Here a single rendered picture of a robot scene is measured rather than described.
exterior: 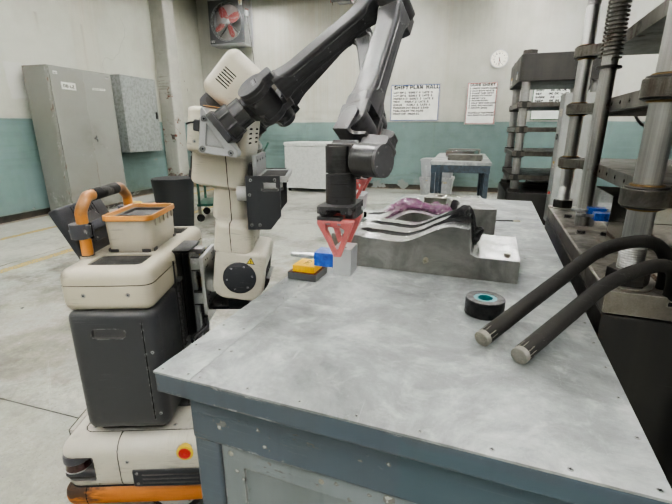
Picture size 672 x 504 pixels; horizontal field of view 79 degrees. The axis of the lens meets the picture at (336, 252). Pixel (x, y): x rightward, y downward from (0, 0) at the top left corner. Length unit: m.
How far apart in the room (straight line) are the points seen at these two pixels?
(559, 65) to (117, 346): 5.34
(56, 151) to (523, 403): 6.48
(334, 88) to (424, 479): 8.42
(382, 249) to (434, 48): 7.52
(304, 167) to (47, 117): 4.07
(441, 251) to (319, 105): 7.89
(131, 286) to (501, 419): 0.97
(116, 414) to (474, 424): 1.12
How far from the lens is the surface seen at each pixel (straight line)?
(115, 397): 1.45
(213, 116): 1.09
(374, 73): 0.87
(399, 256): 1.14
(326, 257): 0.79
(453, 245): 1.11
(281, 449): 0.71
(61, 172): 6.74
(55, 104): 6.66
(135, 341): 1.33
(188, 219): 5.23
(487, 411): 0.65
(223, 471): 0.83
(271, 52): 9.37
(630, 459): 0.65
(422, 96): 8.43
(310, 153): 8.04
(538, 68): 5.74
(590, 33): 2.40
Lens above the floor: 1.17
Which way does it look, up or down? 17 degrees down
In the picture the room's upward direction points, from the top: straight up
